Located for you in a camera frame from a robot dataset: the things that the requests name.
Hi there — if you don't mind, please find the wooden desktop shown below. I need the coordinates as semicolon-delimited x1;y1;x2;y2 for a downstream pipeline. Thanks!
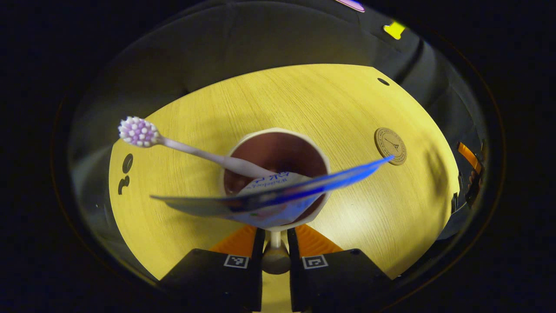
108;64;460;313

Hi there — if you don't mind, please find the beige cup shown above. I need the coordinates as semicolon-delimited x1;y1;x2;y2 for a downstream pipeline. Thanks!
222;127;331;275

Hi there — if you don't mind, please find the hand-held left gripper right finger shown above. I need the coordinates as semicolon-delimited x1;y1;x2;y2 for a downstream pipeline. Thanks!
287;224;394;313

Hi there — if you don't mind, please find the white toothpaste tube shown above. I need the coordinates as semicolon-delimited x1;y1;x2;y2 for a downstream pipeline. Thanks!
150;155;395;229

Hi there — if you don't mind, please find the pale purple toothbrush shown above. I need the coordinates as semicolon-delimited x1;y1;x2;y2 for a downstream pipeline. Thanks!
118;116;274;179

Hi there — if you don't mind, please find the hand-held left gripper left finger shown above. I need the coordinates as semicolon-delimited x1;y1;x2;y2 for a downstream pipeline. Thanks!
159;224;265;313

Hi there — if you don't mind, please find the round cork coaster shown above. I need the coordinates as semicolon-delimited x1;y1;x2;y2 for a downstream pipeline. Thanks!
374;127;407;166

